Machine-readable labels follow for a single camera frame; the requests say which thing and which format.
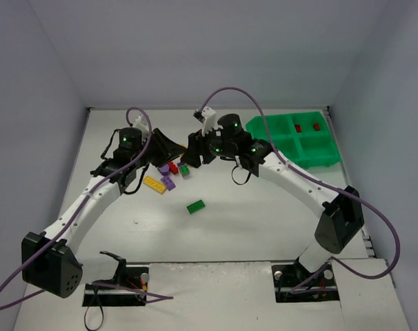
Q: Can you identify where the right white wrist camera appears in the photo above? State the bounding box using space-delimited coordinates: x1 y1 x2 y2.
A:
193 106 216 137

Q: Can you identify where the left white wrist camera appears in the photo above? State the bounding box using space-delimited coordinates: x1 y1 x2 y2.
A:
132 114 150 141

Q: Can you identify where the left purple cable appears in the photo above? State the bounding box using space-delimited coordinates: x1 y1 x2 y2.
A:
0 107 175 310

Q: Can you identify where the green two-by-four lego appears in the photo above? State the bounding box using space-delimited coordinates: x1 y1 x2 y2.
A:
186 199 206 214

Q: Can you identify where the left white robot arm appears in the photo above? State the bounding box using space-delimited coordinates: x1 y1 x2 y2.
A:
21 127 186 298

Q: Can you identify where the yellow flat long lego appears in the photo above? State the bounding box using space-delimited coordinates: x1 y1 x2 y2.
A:
142 176 166 194

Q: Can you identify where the purple cable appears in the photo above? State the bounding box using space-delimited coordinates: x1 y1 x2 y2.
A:
199 86 401 294
0 107 175 310

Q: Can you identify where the purple rounded lego brick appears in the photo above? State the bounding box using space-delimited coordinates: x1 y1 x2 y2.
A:
157 164 170 177

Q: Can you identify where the purple flat lego plate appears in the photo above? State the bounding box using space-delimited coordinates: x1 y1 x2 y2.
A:
161 177 176 191

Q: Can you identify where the green four-compartment tray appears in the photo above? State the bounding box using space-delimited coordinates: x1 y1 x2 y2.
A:
246 111 341 169

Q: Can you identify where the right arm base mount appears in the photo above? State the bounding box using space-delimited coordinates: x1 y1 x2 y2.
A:
271 263 340 303

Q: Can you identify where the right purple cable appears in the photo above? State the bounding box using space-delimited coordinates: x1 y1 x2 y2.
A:
199 86 401 294

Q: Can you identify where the green square lego on purple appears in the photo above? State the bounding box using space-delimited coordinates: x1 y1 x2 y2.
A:
178 163 190 178

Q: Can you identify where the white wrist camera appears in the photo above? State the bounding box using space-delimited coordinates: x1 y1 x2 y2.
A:
132 114 150 141
193 106 216 137

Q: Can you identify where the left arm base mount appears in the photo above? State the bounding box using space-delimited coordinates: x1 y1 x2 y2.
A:
82 250 150 308

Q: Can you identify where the red long lego brick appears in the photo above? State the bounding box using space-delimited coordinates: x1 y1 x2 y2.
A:
168 162 179 175

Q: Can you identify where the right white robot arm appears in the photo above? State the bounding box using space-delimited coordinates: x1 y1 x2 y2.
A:
181 108 364 273

